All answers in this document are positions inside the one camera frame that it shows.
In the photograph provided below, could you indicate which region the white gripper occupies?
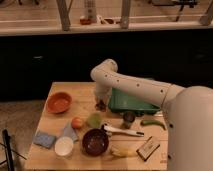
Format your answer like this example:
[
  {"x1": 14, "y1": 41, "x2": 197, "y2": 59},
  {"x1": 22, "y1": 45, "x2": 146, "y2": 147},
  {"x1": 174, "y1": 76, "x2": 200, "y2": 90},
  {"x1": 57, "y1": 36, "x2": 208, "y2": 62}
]
[{"x1": 94, "y1": 83, "x2": 112, "y2": 104}]

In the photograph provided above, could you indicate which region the dark red grape bunch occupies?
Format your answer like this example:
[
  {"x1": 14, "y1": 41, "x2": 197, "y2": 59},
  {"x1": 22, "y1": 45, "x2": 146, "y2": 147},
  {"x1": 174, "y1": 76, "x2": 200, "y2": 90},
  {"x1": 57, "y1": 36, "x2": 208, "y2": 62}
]
[{"x1": 95, "y1": 101, "x2": 106, "y2": 112}]

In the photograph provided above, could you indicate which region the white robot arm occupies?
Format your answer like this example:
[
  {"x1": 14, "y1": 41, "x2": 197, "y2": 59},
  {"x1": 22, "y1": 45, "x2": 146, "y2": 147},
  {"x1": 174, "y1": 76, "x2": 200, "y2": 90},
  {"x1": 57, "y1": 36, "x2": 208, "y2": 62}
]
[{"x1": 90, "y1": 59, "x2": 213, "y2": 171}]

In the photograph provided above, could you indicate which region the green plastic tray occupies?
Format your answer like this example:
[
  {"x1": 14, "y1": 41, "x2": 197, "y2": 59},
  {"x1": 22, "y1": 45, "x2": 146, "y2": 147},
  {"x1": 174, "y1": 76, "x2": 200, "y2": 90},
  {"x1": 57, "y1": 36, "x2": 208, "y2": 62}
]
[{"x1": 108, "y1": 88, "x2": 160, "y2": 116}]

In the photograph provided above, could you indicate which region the light green cup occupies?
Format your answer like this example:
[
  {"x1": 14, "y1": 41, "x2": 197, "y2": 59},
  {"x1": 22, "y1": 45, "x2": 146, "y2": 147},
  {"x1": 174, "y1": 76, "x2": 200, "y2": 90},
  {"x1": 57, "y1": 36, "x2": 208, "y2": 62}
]
[{"x1": 87, "y1": 113, "x2": 102, "y2": 128}]

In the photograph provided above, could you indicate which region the dark avocado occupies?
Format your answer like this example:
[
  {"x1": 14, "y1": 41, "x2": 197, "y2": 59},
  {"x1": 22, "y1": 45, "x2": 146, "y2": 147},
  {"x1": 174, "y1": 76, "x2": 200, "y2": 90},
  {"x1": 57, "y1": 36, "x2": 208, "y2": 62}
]
[{"x1": 123, "y1": 111, "x2": 135, "y2": 129}]

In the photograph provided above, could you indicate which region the red yellow apple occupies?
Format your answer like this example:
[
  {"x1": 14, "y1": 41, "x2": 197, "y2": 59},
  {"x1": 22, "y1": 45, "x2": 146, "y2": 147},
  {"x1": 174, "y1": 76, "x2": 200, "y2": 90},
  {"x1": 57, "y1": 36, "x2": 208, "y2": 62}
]
[{"x1": 71, "y1": 117, "x2": 84, "y2": 129}]

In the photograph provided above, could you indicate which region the orange ceramic bowl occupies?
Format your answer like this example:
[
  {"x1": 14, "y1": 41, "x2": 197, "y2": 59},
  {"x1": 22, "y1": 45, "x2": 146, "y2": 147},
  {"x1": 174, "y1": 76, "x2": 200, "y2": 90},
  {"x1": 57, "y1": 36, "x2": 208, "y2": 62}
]
[{"x1": 46, "y1": 92, "x2": 72, "y2": 114}]

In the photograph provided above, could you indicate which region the dark red bowl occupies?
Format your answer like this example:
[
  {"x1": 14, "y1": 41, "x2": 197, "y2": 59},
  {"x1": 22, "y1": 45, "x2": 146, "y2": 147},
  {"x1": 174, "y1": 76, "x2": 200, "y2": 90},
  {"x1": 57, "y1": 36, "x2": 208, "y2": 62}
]
[{"x1": 82, "y1": 129, "x2": 109, "y2": 156}]

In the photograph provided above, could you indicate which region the green chili pepper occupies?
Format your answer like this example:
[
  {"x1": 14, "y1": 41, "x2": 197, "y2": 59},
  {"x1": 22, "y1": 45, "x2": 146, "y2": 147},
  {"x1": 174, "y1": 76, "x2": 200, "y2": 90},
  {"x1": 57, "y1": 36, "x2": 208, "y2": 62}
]
[{"x1": 140, "y1": 120, "x2": 166, "y2": 130}]

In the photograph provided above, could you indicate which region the yellow banana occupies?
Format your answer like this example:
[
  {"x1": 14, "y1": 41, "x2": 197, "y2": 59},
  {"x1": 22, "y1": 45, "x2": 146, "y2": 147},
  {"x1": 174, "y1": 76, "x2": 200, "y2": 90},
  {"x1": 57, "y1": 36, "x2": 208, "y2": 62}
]
[{"x1": 110, "y1": 147, "x2": 137, "y2": 157}]

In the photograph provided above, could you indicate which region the white cup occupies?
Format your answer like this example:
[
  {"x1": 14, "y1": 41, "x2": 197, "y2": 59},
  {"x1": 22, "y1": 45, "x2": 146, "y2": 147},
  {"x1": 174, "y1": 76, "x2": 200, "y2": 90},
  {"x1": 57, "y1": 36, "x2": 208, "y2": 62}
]
[{"x1": 54, "y1": 136, "x2": 74, "y2": 157}]

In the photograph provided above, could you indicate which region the brown wooden box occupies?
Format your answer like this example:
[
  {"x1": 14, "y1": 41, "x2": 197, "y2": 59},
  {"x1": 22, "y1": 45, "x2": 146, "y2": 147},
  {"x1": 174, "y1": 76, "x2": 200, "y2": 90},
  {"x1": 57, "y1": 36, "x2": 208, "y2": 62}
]
[{"x1": 136, "y1": 136, "x2": 160, "y2": 161}]

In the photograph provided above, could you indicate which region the red object on shelf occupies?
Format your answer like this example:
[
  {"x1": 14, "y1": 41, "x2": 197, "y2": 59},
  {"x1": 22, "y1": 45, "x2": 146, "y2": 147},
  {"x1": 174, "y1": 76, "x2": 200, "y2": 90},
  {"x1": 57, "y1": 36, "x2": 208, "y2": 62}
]
[{"x1": 79, "y1": 16, "x2": 92, "y2": 25}]

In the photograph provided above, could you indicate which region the blue sponge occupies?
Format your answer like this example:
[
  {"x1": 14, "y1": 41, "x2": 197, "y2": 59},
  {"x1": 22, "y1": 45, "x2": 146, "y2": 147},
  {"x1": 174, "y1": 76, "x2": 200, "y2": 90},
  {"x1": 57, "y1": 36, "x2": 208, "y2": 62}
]
[{"x1": 33, "y1": 131, "x2": 56, "y2": 149}]

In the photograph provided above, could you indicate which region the black tripod stand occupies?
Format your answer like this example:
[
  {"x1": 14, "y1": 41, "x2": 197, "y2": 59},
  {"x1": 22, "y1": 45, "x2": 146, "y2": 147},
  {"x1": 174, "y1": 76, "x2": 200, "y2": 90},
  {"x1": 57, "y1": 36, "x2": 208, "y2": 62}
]
[{"x1": 0, "y1": 129, "x2": 24, "y2": 171}]

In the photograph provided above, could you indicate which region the white handled kitchen tool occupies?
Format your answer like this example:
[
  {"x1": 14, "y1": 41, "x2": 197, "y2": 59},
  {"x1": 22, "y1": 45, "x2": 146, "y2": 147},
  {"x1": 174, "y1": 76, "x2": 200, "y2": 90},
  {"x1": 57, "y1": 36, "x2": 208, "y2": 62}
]
[{"x1": 102, "y1": 124, "x2": 144, "y2": 137}]

